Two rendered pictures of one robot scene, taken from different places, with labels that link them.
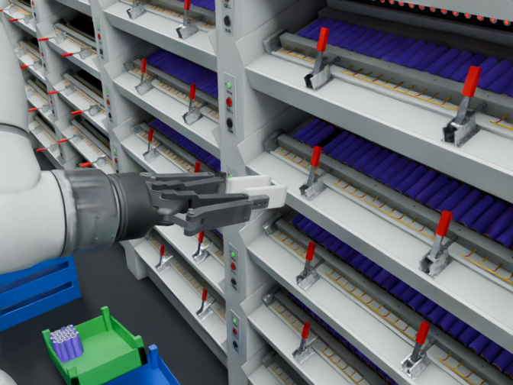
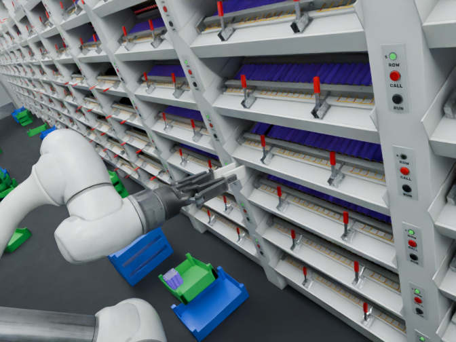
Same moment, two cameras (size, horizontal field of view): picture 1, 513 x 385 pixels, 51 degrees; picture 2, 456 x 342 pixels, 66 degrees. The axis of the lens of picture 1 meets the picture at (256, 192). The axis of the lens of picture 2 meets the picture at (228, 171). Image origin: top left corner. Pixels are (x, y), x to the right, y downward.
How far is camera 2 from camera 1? 0.21 m
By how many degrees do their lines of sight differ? 7
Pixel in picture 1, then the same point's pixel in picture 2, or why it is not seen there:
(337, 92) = (259, 106)
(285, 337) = (284, 241)
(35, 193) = (122, 210)
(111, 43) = (143, 109)
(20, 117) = (105, 178)
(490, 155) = (337, 119)
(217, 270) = (239, 215)
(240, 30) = (203, 87)
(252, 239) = (249, 193)
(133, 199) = (167, 198)
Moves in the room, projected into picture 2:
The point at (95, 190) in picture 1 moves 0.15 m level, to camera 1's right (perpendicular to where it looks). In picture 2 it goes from (148, 199) to (216, 178)
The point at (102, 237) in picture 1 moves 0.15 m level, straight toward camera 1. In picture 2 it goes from (159, 220) to (174, 261)
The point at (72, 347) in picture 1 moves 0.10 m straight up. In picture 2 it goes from (176, 280) to (169, 267)
